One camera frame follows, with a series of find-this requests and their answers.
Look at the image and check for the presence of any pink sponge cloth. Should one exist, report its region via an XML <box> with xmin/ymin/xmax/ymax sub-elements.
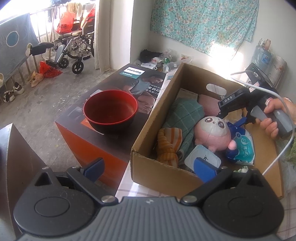
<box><xmin>198</xmin><ymin>94</ymin><xmax>220</xmax><ymax>116</ymax></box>

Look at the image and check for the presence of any pink round plush toy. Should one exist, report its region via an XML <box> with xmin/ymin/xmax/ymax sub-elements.
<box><xmin>194</xmin><ymin>116</ymin><xmax>236</xmax><ymax>153</ymax></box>

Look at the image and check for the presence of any orange striped cloth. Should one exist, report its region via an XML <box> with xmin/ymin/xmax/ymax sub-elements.
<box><xmin>157</xmin><ymin>128</ymin><xmax>183</xmax><ymax>168</ymax></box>

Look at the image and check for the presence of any philips printed carton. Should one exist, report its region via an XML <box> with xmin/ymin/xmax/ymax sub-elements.
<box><xmin>56</xmin><ymin>64</ymin><xmax>166</xmax><ymax>189</ymax></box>

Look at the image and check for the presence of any wheelchair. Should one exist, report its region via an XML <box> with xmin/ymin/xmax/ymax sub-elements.
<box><xmin>26</xmin><ymin>3</ymin><xmax>95</xmax><ymax>74</ymax></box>

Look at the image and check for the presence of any blue tissue pack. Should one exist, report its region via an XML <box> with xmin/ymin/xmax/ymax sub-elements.
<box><xmin>226</xmin><ymin>122</ymin><xmax>255</xmax><ymax>166</ymax></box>

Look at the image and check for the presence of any rolled floral mat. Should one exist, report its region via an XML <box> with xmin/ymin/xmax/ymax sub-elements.
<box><xmin>267</xmin><ymin>55</ymin><xmax>287</xmax><ymax>88</ymax></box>

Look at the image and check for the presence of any white blue box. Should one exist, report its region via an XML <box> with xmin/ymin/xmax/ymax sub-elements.
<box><xmin>176</xmin><ymin>88</ymin><xmax>198</xmax><ymax>101</ymax></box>

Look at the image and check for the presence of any teal checkered towel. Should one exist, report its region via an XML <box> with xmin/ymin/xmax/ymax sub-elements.
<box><xmin>162</xmin><ymin>98</ymin><xmax>205</xmax><ymax>166</ymax></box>

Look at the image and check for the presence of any brown cardboard box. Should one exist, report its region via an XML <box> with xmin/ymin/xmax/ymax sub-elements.
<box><xmin>130</xmin><ymin>64</ymin><xmax>284</xmax><ymax>198</ymax></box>

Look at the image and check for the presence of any red bowl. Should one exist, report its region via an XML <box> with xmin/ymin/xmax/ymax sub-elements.
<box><xmin>83</xmin><ymin>89</ymin><xmax>138</xmax><ymax>134</ymax></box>

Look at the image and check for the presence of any person's right hand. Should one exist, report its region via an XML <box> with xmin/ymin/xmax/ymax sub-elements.
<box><xmin>256</xmin><ymin>97</ymin><xmax>295</xmax><ymax>139</ymax></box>

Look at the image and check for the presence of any grey dotted hanging blanket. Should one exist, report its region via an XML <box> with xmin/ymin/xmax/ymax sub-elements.
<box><xmin>1</xmin><ymin>14</ymin><xmax>39</xmax><ymax>83</ymax></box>

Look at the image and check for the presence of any floral teal wall cloth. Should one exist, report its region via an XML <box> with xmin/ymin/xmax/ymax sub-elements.
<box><xmin>151</xmin><ymin>0</ymin><xmax>259</xmax><ymax>57</ymax></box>

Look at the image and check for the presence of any blue water jug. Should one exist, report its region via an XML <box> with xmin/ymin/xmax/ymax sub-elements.
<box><xmin>251</xmin><ymin>45</ymin><xmax>273</xmax><ymax>74</ymax></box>

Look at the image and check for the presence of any clear plastic bag on floor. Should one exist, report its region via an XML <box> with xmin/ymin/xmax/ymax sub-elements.
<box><xmin>160</xmin><ymin>49</ymin><xmax>194</xmax><ymax>73</ymax></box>

